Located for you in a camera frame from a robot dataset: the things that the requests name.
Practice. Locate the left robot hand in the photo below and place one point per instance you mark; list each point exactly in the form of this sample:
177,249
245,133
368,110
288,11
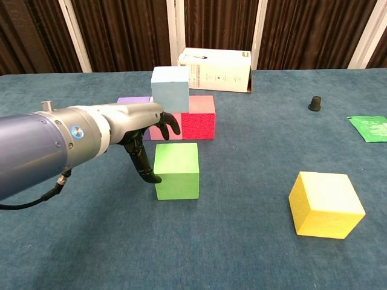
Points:
133,119

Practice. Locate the purple foam cube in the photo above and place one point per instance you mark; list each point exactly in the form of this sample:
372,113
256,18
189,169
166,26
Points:
133,100

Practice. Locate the pink foam cube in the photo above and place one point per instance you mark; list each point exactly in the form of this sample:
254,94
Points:
175,133

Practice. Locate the light blue foam cube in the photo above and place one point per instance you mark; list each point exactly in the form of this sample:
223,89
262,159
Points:
170,93

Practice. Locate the red foam cube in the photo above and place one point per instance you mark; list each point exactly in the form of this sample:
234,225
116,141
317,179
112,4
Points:
198,127

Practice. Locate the green foam cube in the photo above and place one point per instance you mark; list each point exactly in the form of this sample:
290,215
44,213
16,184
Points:
178,178

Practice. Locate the yellow foam cube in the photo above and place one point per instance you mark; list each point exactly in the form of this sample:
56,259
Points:
323,208

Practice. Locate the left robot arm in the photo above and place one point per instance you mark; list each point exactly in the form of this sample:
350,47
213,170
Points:
39,148

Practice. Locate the dark brown curtain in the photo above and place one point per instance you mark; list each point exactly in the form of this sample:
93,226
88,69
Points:
127,30

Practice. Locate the white cardboard box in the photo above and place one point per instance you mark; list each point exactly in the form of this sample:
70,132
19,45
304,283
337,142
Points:
220,72

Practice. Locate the teal felt table cover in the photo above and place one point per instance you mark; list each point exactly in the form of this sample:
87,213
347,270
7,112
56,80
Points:
90,241

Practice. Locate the small black cap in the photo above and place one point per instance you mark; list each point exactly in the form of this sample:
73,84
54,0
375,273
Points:
315,104

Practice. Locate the green foil packet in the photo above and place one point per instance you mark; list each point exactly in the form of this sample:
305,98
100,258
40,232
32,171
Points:
372,128

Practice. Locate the white frame post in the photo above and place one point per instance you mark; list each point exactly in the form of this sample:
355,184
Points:
75,39
258,36
367,33
173,30

